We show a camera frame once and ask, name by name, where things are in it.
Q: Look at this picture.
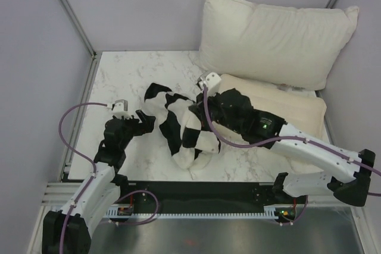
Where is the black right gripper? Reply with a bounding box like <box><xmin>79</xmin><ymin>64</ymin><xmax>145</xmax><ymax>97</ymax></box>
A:
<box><xmin>189</xmin><ymin>87</ymin><xmax>242</xmax><ymax>134</ymax></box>

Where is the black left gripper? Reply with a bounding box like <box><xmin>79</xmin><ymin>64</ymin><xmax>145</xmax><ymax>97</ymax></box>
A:
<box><xmin>117</xmin><ymin>110</ymin><xmax>155</xmax><ymax>150</ymax></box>

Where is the black white checkered pillowcase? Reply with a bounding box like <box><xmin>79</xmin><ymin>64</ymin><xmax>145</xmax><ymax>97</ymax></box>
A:
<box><xmin>144</xmin><ymin>83</ymin><xmax>221</xmax><ymax>170</ymax></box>

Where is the cream quilted pillow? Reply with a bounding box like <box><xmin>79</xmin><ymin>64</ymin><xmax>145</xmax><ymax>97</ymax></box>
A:
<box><xmin>218</xmin><ymin>73</ymin><xmax>327</xmax><ymax>174</ymax></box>

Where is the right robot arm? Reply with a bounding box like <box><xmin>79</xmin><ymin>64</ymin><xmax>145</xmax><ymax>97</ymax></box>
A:
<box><xmin>197</xmin><ymin>89</ymin><xmax>376</xmax><ymax>207</ymax></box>

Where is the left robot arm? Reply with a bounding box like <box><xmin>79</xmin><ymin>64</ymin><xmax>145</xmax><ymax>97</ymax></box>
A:
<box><xmin>42</xmin><ymin>110</ymin><xmax>155</xmax><ymax>253</ymax></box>

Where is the large white pillow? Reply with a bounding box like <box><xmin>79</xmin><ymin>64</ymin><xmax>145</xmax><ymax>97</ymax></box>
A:
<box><xmin>199</xmin><ymin>0</ymin><xmax>359</xmax><ymax>90</ymax></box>

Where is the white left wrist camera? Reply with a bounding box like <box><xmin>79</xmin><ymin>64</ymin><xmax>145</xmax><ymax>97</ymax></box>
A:
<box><xmin>111</xmin><ymin>99</ymin><xmax>130</xmax><ymax>119</ymax></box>

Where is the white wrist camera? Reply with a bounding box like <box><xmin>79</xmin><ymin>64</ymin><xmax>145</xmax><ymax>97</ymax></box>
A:
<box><xmin>196</xmin><ymin>71</ymin><xmax>221</xmax><ymax>96</ymax></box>
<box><xmin>111</xmin><ymin>99</ymin><xmax>130</xmax><ymax>119</ymax></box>

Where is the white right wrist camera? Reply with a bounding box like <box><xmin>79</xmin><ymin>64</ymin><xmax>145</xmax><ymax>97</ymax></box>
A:
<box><xmin>196</xmin><ymin>71</ymin><xmax>221</xmax><ymax>96</ymax></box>

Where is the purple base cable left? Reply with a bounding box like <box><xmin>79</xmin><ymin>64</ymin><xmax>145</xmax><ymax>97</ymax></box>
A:
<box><xmin>110</xmin><ymin>190</ymin><xmax>160</xmax><ymax>227</ymax></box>

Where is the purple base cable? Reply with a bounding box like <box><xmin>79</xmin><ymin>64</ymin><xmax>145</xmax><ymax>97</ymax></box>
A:
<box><xmin>273</xmin><ymin>196</ymin><xmax>309</xmax><ymax>227</ymax></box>
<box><xmin>110</xmin><ymin>190</ymin><xmax>160</xmax><ymax>227</ymax></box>

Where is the white slotted cable duct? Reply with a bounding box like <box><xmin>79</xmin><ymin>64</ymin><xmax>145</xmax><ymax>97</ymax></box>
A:
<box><xmin>103</xmin><ymin>205</ymin><xmax>279</xmax><ymax>221</ymax></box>

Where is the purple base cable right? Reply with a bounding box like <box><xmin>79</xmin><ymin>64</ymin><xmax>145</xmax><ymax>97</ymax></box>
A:
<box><xmin>273</xmin><ymin>196</ymin><xmax>309</xmax><ymax>227</ymax></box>

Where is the aluminium frame post left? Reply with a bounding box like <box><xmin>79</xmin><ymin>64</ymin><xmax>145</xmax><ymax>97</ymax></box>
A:
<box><xmin>59</xmin><ymin>0</ymin><xmax>97</xmax><ymax>59</ymax></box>

